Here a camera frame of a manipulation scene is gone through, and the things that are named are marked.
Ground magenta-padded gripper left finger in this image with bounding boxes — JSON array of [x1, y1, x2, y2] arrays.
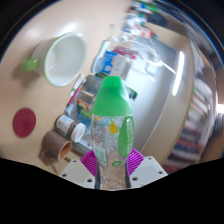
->
[[59, 149, 99, 190]]

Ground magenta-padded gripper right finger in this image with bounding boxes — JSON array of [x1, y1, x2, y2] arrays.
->
[[125, 148, 168, 189]]

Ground clear bottle with green cap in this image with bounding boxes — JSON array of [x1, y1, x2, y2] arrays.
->
[[90, 75, 135, 191]]

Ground tall clear glass bottle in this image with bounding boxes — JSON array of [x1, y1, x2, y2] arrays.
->
[[72, 133, 97, 158]]

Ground brown ceramic mug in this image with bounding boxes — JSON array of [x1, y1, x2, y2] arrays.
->
[[41, 129, 73, 163]]

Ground small jar with white lid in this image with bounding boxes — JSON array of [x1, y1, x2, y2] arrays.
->
[[54, 114, 87, 144]]

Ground flat round red coaster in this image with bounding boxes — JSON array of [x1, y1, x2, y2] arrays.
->
[[12, 107, 37, 139]]

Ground white tube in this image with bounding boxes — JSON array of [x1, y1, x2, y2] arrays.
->
[[69, 73, 86, 98]]

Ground white strip light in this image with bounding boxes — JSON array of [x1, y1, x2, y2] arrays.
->
[[171, 50, 186, 98]]

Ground blue and white tissue box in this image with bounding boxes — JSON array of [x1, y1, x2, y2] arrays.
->
[[101, 50, 133, 80]]

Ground white thin desk lamp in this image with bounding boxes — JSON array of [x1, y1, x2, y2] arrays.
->
[[108, 24, 178, 75]]

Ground red and white small box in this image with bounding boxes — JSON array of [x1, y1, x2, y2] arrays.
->
[[141, 26, 158, 40]]

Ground white mug with green handle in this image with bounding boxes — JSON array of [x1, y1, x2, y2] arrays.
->
[[20, 31, 88, 88]]

